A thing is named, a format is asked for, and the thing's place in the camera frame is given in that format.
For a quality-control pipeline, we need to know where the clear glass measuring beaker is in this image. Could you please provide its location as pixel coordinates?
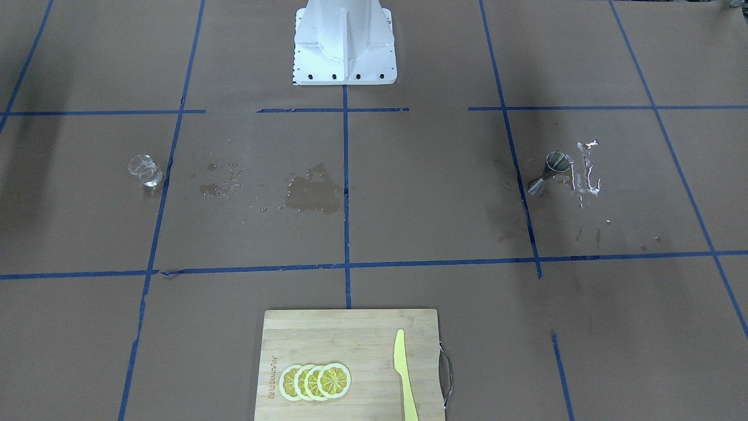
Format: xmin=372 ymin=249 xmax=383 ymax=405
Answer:
xmin=127 ymin=154 xmax=165 ymax=189

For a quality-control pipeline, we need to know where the yellow plastic knife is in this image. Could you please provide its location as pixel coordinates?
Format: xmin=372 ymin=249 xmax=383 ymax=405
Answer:
xmin=393 ymin=329 xmax=419 ymax=420

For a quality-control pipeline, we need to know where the bamboo cutting board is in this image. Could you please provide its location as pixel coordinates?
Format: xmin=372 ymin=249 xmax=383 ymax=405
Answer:
xmin=254 ymin=309 xmax=446 ymax=420

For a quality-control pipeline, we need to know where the lemon slice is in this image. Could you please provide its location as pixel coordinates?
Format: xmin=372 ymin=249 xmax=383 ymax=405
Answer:
xmin=301 ymin=365 xmax=328 ymax=402
xmin=317 ymin=363 xmax=352 ymax=399
xmin=280 ymin=364 xmax=303 ymax=402
xmin=292 ymin=364 xmax=316 ymax=401

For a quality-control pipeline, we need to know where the steel double jigger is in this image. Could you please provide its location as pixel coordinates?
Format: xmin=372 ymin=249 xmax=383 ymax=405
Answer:
xmin=527 ymin=151 xmax=573 ymax=195

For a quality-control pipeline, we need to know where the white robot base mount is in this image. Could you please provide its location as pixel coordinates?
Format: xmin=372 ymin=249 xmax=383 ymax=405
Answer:
xmin=292 ymin=1 xmax=398 ymax=86

